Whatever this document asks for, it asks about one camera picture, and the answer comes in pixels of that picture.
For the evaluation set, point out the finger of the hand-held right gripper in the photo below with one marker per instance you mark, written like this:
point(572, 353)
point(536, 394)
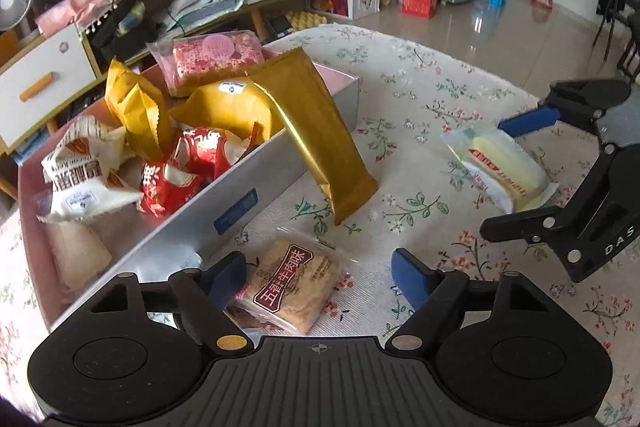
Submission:
point(520, 227)
point(527, 121)

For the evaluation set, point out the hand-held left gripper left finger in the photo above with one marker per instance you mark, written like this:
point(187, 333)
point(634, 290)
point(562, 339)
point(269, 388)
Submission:
point(227, 278)

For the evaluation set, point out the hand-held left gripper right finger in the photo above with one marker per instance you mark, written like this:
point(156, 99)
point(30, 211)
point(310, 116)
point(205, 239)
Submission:
point(407, 279)

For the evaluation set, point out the pale yellow snack packet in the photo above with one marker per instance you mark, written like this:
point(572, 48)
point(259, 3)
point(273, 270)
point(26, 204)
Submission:
point(505, 167)

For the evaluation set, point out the brown biscuit packet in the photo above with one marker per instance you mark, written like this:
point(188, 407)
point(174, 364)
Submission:
point(295, 282)

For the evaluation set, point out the pink cardboard box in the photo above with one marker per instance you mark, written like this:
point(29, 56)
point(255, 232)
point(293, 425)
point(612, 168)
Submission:
point(165, 232)

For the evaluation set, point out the red snack packet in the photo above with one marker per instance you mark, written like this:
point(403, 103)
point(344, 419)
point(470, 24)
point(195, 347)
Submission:
point(170, 184)
point(207, 147)

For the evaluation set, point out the long gold snack packet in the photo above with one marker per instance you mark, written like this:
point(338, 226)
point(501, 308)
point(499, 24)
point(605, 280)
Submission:
point(320, 142)

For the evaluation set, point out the white bread packet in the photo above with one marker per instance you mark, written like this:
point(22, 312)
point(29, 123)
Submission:
point(82, 187)

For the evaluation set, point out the pink snack packet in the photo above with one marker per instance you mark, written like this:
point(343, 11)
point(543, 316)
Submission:
point(215, 57)

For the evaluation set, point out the black chair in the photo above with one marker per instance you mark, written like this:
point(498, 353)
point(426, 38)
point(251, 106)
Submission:
point(617, 22)

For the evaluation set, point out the pale white snack packet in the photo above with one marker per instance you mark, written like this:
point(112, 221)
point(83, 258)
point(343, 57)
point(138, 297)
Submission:
point(75, 252)

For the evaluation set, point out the red carton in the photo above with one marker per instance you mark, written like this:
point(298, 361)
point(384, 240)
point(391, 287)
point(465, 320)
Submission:
point(419, 5)

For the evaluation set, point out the small yellow snack packet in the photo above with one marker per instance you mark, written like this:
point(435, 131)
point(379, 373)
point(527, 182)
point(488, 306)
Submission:
point(135, 117)

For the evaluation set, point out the red white gift box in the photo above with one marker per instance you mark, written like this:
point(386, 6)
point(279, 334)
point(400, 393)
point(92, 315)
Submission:
point(350, 2)

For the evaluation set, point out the yellow egg foam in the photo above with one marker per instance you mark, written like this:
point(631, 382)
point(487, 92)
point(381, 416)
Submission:
point(307, 19)

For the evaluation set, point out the black bag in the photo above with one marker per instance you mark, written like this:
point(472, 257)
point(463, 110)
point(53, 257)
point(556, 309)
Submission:
point(122, 29)

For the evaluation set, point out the loose papers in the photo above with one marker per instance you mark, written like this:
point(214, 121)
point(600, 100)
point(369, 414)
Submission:
point(200, 4)

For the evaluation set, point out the low wooden drawer cabinet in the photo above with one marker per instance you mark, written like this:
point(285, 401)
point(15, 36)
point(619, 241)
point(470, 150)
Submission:
point(40, 77)

